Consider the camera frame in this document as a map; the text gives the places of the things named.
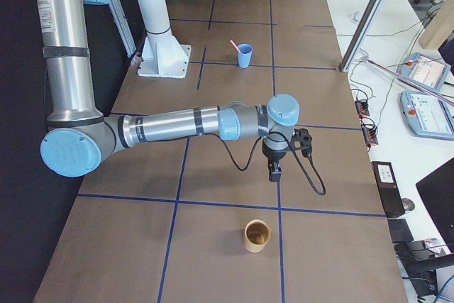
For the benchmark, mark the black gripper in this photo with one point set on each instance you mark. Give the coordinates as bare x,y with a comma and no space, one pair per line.
273,157

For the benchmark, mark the blue ribbed plastic cup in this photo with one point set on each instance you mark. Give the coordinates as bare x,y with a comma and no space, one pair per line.
245,52

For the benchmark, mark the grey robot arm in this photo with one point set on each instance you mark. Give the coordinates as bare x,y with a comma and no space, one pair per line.
151,105

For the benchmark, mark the brown wooden cup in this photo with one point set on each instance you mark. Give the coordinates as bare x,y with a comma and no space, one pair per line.
256,235

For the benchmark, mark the orange connector block near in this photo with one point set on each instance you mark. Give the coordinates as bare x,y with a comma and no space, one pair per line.
369,131

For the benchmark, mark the orange connector block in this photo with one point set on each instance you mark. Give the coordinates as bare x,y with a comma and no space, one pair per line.
362,108
369,131

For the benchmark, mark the orange connector block far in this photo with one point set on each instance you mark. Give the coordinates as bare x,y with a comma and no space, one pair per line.
362,108

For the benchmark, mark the black power box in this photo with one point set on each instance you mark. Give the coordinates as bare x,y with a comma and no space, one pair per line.
388,189

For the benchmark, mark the white mounting pillar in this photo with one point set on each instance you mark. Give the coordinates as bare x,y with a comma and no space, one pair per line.
162,55

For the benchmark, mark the near teach pendant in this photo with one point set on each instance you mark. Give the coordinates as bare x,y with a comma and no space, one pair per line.
426,116

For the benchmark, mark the teach pendant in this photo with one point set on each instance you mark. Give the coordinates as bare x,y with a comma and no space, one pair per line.
426,116
430,73

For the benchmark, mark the black monitor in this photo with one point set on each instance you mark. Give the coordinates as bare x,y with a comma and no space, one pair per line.
436,193

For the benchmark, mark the far teach pendant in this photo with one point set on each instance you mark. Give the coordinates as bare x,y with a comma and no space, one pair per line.
430,73

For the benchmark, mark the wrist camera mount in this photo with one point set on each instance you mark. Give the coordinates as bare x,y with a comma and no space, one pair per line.
301,140

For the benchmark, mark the aluminium frame post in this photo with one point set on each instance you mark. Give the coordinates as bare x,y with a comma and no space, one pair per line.
359,34

